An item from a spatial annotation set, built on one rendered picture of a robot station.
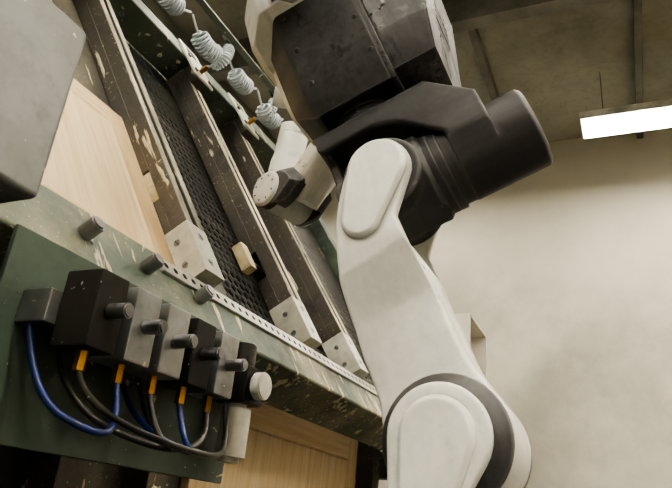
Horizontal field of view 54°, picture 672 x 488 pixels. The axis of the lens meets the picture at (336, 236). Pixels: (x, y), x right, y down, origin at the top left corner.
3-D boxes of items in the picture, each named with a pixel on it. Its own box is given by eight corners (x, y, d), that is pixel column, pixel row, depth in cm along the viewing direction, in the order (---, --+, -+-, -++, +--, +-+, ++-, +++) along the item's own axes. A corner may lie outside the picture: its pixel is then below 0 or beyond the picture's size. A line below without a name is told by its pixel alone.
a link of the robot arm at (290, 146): (297, 150, 151) (279, 228, 145) (263, 130, 144) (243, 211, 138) (329, 141, 144) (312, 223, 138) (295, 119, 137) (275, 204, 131)
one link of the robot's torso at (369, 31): (509, 135, 109) (433, 1, 128) (457, -11, 81) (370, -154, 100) (351, 215, 115) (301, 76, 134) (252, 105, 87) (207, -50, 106)
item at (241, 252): (241, 271, 160) (251, 264, 160) (231, 247, 165) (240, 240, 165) (247, 276, 163) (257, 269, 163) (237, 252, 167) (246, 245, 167)
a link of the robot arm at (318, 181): (314, 243, 137) (376, 154, 134) (267, 220, 129) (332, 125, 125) (291, 217, 146) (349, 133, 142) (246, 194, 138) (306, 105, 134)
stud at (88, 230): (78, 237, 88) (95, 224, 88) (74, 224, 90) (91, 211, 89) (91, 244, 90) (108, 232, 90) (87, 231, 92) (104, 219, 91)
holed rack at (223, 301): (160, 271, 105) (163, 269, 105) (156, 257, 107) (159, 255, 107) (442, 434, 241) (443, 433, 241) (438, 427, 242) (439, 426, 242)
